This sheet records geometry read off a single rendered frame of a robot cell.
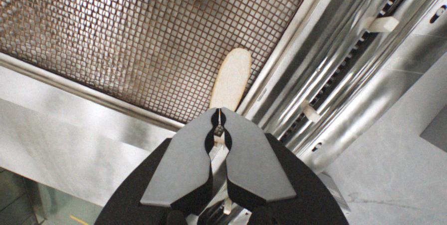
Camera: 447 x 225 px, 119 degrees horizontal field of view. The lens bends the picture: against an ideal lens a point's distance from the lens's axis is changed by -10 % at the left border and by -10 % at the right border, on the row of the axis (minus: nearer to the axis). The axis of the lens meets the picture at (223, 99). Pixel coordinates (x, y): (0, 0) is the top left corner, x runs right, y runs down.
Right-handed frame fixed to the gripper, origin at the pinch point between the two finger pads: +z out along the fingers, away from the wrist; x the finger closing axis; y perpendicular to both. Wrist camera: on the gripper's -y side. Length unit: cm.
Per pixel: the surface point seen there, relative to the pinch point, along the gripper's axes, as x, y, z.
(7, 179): -281, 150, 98
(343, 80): 17.7, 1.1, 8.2
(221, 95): 0.2, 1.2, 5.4
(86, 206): -227, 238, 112
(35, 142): -58, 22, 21
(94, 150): -35.0, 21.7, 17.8
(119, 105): -13.3, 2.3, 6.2
